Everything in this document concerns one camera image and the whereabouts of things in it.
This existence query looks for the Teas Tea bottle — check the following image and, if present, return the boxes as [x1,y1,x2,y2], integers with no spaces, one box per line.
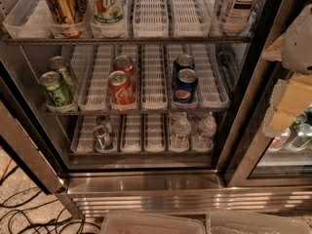
[216,0,256,35]

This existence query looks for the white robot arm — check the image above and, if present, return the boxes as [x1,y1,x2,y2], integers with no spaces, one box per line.
[281,4,312,75]

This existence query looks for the clear water bottle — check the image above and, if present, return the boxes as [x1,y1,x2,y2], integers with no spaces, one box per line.
[193,115,216,151]
[171,116,191,152]

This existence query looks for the rear silver blue can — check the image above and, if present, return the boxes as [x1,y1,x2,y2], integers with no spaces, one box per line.
[97,115,113,135]

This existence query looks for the red coca-cola can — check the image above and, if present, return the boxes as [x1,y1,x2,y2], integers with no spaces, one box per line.
[113,55,136,90]
[108,70,135,105]

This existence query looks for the front blue Pepsi can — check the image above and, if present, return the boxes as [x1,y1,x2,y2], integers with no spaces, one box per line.
[174,68,198,103]

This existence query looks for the front silver blue can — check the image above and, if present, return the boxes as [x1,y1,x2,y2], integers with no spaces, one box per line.
[94,125,113,152]

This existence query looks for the front red Coca-Cola can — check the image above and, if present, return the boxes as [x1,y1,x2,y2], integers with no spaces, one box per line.
[108,70,135,105]

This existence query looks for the rear red Coca-Cola can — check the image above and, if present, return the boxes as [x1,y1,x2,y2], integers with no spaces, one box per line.
[113,55,136,90]

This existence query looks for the green soda can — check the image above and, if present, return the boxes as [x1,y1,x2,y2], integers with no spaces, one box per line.
[39,71,72,107]
[49,56,77,95]

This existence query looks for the left clear plastic bin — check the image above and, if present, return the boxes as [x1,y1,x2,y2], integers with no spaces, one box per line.
[99,211,206,234]

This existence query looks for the rear blue Pepsi can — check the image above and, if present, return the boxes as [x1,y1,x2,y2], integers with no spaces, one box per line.
[173,54,195,81]

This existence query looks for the fridge glass door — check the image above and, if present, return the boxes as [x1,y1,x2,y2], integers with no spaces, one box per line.
[224,62,312,186]

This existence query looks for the left clear water bottle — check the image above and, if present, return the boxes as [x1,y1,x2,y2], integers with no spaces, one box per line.
[171,116,191,152]

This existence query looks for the black floor cables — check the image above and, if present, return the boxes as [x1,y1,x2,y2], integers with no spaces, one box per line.
[0,165,101,234]

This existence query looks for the right clear plastic bin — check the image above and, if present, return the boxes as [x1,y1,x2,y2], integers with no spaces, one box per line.
[206,211,312,234]

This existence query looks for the silver blue can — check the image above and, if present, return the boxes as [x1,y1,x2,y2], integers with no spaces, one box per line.
[97,115,113,135]
[94,125,113,152]

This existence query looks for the gold tall can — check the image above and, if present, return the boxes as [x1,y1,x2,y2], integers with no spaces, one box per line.
[46,0,85,37]

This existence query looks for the clear plastic bin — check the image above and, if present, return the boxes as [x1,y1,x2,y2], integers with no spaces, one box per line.
[99,211,206,234]
[206,211,312,234]

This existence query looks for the stainless steel fridge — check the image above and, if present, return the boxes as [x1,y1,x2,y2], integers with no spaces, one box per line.
[0,0,312,218]

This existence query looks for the right clear water bottle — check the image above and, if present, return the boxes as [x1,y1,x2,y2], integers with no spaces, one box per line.
[193,115,216,151]

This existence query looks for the blue pepsi can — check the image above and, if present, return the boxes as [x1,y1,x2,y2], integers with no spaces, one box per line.
[173,54,195,81]
[174,68,198,103]

